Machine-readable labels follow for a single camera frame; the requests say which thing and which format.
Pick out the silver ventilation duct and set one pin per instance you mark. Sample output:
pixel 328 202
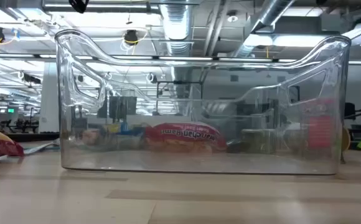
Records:
pixel 270 15
pixel 175 21

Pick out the red-lid spice container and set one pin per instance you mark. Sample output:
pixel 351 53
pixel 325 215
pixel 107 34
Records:
pixel 320 130

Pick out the red roast beef ramen pack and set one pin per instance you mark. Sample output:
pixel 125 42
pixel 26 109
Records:
pixel 183 133

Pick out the silver metal spoon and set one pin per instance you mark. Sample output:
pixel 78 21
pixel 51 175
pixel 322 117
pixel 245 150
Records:
pixel 34 151

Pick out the teal silicone spoon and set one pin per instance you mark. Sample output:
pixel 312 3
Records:
pixel 51 144

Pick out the tan-lid spice jar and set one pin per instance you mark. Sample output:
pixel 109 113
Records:
pixel 346 138

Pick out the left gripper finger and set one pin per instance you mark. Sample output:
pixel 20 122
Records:
pixel 79 5

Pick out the clear plastic bin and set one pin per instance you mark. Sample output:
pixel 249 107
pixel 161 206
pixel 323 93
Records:
pixel 199 165

